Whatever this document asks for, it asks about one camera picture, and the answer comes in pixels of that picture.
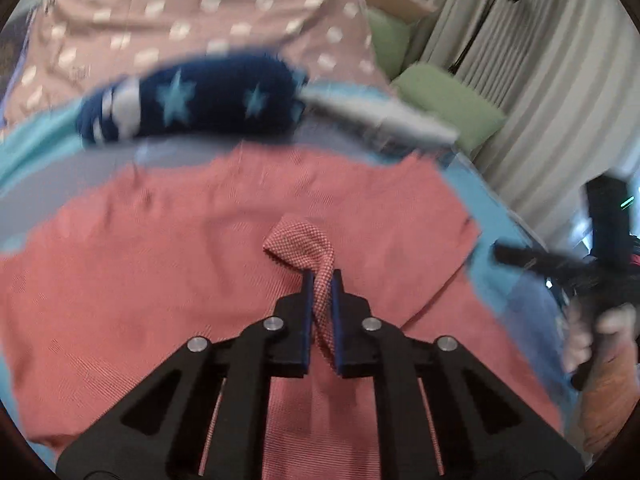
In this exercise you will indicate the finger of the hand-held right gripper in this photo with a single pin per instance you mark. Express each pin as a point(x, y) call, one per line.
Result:
point(540, 262)

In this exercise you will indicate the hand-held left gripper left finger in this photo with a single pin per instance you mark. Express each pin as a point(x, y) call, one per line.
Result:
point(307, 292)

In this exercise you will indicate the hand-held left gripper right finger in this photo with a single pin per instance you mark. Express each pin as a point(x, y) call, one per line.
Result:
point(336, 300)

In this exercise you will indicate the coral knit garment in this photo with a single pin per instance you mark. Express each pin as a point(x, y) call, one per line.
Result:
point(200, 240)

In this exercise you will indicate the person's right hand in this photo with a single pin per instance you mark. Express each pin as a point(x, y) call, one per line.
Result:
point(620, 322)

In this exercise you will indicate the light blue blanket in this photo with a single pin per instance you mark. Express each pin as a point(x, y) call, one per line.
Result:
point(495, 210)

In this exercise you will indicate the white curtain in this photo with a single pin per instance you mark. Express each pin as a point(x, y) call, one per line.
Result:
point(550, 60)

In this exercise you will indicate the large green pillow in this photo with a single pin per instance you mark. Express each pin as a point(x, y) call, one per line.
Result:
point(450, 100)

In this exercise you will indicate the folded grey garment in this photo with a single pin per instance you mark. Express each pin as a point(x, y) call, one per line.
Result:
point(380, 112)

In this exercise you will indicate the navy star-print garment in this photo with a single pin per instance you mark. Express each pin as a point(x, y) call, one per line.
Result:
point(220, 95)

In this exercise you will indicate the small green pillow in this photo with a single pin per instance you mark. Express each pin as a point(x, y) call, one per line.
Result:
point(390, 40)

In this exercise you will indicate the cardboard box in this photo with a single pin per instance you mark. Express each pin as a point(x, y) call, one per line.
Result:
point(400, 2)

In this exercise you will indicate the pink dotted bedsheet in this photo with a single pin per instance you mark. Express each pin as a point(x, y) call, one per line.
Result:
point(125, 25)

